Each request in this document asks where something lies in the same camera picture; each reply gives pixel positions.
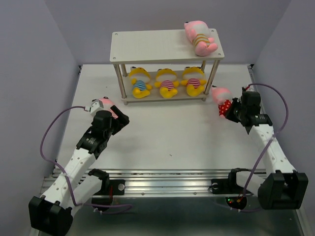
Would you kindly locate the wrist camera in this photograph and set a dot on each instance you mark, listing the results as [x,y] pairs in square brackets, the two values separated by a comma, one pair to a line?
[96,106]
[247,89]

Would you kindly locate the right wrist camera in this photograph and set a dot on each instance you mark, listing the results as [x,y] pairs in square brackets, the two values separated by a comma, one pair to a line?
[247,89]

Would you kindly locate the white two-tier shelf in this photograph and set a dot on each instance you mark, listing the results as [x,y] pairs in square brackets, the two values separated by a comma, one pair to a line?
[158,47]

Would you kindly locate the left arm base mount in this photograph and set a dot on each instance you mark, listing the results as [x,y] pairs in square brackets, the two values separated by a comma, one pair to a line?
[109,188]

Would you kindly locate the yellow toy blue stripes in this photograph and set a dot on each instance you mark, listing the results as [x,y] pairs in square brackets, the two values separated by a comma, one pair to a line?
[140,80]

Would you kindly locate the pink toy orange stripes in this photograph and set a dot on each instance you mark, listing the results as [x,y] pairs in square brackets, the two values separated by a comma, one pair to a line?
[198,34]

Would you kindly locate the yellow toy pink stripes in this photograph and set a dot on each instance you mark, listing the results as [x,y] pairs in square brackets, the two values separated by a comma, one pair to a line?
[167,82]
[193,78]

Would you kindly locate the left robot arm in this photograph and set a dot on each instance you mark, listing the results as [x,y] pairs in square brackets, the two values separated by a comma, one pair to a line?
[77,186]

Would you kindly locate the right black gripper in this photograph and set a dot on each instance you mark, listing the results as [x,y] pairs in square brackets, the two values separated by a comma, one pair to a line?
[229,115]

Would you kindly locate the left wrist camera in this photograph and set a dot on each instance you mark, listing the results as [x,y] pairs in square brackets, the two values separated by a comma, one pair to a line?
[96,106]

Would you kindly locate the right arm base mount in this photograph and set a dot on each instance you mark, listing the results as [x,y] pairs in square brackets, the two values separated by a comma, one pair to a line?
[234,193]

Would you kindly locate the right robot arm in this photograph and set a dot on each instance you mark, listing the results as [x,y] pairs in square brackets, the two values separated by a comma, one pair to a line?
[284,187]

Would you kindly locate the pink toy red polka-dot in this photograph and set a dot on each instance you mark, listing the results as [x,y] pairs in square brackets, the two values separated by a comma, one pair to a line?
[223,98]

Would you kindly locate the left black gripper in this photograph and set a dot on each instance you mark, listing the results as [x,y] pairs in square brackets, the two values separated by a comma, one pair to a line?
[123,121]

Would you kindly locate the aluminium rail frame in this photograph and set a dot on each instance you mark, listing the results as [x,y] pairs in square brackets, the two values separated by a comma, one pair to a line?
[167,183]

